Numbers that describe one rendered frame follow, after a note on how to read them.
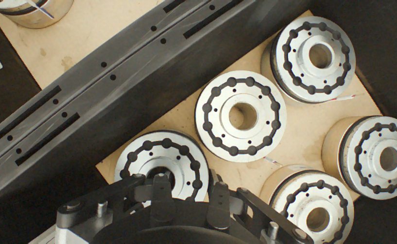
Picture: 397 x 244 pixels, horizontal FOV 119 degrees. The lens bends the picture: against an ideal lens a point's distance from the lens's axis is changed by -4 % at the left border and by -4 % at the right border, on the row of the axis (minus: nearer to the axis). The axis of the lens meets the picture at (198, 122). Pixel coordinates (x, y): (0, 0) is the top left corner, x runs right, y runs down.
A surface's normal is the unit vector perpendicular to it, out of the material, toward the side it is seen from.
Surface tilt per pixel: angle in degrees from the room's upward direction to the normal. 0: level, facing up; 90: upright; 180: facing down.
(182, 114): 0
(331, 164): 90
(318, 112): 0
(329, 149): 90
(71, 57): 0
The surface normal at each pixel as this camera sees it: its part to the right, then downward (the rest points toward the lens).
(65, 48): 0.03, -0.01
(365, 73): -0.80, 0.60
